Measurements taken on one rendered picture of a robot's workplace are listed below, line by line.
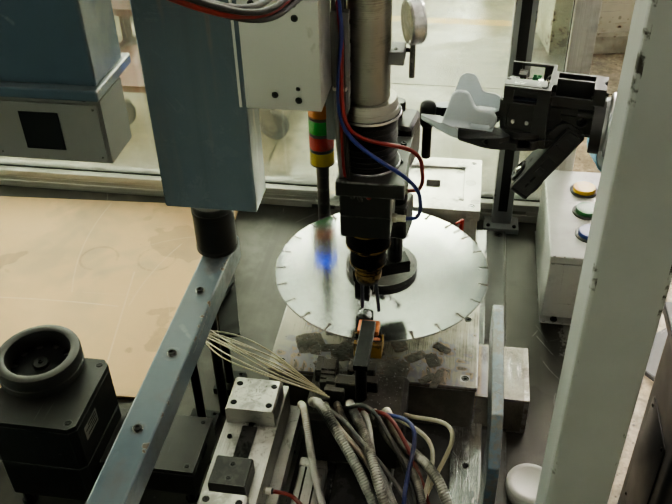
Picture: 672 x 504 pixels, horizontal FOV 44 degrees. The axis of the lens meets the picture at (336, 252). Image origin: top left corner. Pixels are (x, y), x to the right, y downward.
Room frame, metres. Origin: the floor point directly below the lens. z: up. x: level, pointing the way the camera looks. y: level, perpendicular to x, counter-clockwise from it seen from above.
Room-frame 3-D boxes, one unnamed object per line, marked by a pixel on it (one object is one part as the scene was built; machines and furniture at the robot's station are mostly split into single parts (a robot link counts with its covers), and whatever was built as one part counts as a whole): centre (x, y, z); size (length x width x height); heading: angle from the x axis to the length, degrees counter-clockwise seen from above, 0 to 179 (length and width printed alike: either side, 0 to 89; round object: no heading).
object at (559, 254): (1.22, -0.44, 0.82); 0.28 x 0.11 x 0.15; 170
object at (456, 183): (1.33, -0.19, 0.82); 0.18 x 0.18 x 0.15; 80
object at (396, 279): (1.01, -0.07, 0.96); 0.11 x 0.11 x 0.03
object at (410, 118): (0.93, -0.08, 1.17); 0.06 x 0.05 x 0.20; 161
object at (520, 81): (0.87, -0.26, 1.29); 0.12 x 0.08 x 0.09; 71
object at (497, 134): (0.87, -0.19, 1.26); 0.09 x 0.05 x 0.02; 76
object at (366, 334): (0.82, -0.04, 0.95); 0.10 x 0.03 x 0.07; 170
